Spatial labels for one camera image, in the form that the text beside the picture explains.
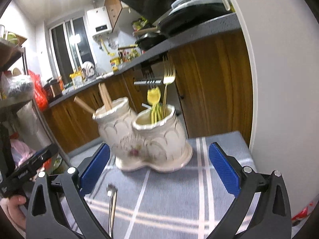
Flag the clear plastic bag on shelf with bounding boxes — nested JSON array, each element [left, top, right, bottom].
[[1, 74, 34, 98]]

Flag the silver spoon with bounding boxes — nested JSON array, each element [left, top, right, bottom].
[[106, 184, 118, 238]]

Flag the wooden chopstick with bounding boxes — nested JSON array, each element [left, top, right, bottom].
[[74, 96, 96, 114], [98, 83, 112, 111]]

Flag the gold metal fork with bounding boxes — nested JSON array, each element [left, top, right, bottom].
[[161, 54, 177, 120]]

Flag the wooden upper cabinet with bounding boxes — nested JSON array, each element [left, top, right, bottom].
[[104, 0, 130, 32]]

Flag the large black frying pan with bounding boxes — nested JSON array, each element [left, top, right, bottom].
[[134, 0, 231, 37]]

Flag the wooden lower cabinets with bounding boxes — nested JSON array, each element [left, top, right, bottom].
[[44, 30, 253, 153]]

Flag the red plastic bag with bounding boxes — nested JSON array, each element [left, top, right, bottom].
[[28, 70, 49, 112]]

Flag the kitchen window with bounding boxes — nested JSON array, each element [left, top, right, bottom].
[[49, 17, 95, 85]]

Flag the person's left hand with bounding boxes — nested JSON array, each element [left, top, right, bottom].
[[1, 195, 27, 238]]

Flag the black wok with wooden handle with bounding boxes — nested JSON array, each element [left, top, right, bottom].
[[118, 32, 166, 51]]

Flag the dark grey kitchen countertop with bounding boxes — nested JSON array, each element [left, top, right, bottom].
[[49, 13, 241, 108]]

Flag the cream ceramic double utensil holder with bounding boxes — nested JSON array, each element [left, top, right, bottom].
[[93, 97, 192, 173]]

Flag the white water heater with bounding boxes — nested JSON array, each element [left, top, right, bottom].
[[87, 7, 112, 37]]

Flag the metal shelf rack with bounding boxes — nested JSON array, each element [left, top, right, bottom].
[[1, 38, 33, 112]]

